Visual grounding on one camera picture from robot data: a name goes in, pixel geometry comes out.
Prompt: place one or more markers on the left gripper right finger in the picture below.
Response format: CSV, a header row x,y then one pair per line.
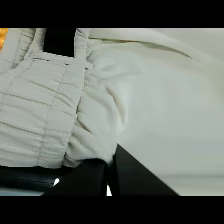
x,y
133,180

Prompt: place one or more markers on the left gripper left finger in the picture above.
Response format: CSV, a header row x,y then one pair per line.
x,y
86,180

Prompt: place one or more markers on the cream pants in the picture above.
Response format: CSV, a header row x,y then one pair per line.
x,y
150,100

